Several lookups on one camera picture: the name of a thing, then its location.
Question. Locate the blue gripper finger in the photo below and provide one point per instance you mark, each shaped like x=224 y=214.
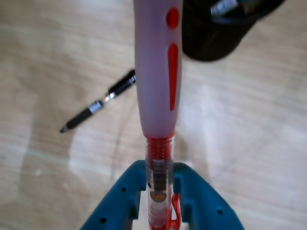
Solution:
x=206 y=206
x=120 y=198

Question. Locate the black retractable pen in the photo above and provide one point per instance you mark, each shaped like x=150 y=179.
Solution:
x=79 y=119

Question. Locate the red retractable pen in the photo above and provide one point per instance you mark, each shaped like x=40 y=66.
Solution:
x=156 y=72

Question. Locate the black mesh pen holder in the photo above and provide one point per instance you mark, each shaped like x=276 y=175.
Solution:
x=211 y=40

